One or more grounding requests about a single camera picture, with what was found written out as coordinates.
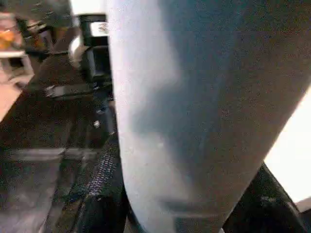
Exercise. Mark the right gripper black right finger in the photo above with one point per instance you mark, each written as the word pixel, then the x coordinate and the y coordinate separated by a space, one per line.
pixel 272 208

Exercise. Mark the white plastic table leg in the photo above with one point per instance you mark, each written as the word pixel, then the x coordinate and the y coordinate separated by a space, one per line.
pixel 194 111

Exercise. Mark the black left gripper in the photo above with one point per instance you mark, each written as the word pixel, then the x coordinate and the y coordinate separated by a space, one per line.
pixel 95 53

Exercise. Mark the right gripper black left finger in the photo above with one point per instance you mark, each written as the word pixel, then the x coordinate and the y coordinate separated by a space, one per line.
pixel 104 199

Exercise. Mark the white plastic table top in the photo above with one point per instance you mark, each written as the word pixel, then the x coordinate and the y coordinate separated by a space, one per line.
pixel 291 160

